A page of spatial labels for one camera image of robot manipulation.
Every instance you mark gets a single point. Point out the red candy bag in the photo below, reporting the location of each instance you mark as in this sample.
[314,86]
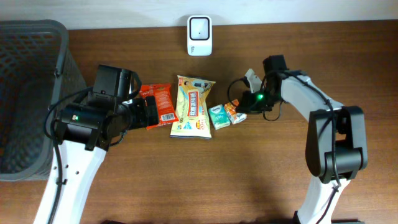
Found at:
[164,105]

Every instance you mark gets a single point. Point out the white barcode scanner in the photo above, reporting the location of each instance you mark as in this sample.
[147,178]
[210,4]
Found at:
[199,36]

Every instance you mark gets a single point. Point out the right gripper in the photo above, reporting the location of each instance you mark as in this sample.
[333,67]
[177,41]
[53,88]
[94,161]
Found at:
[246,104]

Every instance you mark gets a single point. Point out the teal tissue pack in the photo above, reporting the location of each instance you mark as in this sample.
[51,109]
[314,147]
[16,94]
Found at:
[219,117]

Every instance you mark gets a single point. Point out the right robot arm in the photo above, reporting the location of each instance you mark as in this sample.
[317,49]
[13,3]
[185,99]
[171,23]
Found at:
[336,146]

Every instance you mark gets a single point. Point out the orange tissue pack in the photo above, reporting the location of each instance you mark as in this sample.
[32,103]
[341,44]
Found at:
[232,114]

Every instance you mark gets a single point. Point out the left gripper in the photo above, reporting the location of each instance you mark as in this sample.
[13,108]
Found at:
[150,110]

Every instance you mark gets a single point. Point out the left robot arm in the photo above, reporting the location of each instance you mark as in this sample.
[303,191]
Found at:
[98,118]

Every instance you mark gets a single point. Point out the grey plastic mesh basket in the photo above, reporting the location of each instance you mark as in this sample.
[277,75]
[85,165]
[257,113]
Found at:
[37,70]

